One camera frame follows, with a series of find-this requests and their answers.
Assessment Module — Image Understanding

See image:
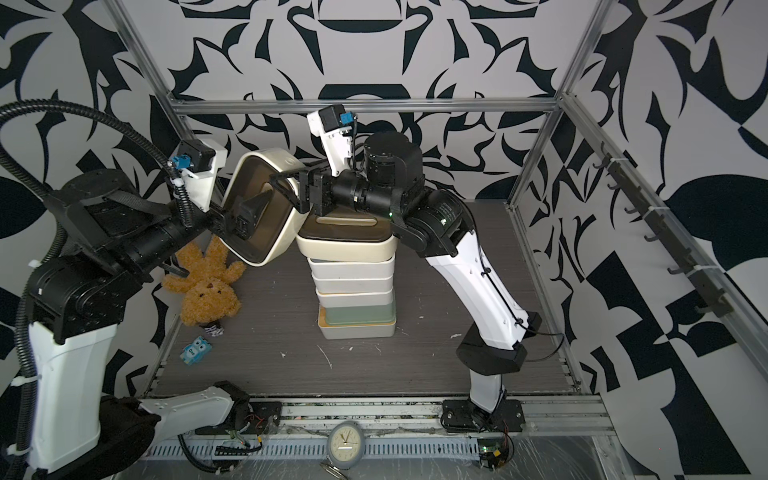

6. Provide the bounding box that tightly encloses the cream box dark clear lid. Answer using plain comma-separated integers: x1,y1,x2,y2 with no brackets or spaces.
221,148,307,267

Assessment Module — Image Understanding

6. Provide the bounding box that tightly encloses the white box bamboo lid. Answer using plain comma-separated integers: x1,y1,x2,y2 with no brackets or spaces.
316,289,394,309
312,275,394,295
317,308,397,340

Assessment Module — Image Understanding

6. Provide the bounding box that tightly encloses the white box grey lid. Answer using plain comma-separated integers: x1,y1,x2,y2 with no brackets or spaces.
307,255,396,280

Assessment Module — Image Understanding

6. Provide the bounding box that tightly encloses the green tissue box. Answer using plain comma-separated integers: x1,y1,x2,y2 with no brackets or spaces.
321,302,396,326

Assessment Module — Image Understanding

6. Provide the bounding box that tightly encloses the white box bamboo lid front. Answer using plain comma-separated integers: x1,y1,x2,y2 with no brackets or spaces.
317,308,397,340

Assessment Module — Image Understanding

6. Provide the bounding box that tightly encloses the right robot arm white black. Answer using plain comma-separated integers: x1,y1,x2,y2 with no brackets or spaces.
269,131,540,415

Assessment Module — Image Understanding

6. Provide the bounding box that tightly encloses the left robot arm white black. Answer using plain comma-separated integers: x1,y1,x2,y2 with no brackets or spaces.
6,170,251,479

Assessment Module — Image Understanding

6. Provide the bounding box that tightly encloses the brown plush bunny toy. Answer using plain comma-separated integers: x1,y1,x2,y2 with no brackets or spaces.
162,235,246,328

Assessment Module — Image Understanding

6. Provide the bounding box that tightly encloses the small zebra striped toy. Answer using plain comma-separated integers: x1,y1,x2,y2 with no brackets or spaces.
201,322,225,338

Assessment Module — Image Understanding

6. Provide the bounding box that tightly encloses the blue owl toy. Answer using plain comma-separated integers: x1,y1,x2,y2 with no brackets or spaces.
180,336,213,365

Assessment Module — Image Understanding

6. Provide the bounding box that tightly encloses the round analog clock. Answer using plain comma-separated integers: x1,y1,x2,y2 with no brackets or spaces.
327,421,366,470

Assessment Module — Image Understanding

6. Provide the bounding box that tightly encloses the green circuit board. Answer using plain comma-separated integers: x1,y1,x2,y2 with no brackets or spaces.
478,438,510,470

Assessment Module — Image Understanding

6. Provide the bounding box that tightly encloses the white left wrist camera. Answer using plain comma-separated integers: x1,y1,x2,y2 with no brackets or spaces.
171,137,227,212

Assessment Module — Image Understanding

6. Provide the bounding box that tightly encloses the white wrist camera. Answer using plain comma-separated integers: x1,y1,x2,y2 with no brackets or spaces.
307,104,356,177
171,137,227,212

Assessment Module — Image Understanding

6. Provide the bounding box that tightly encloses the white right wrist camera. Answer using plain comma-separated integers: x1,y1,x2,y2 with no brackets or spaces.
307,104,356,177

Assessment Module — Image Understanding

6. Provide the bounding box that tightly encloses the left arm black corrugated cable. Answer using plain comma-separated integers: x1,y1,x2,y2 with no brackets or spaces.
0,98,196,480

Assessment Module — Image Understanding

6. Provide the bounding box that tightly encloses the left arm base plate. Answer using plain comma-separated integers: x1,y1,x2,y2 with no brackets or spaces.
235,401,283,435

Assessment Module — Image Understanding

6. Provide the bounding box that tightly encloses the black wall hook rack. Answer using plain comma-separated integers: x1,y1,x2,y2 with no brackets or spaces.
594,145,734,318

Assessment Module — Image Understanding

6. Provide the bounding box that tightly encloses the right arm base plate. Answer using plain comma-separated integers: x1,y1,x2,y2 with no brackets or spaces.
440,399,526,433

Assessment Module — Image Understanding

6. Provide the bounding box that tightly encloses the white slotted cable duct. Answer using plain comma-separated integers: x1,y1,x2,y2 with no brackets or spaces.
142,437,480,462

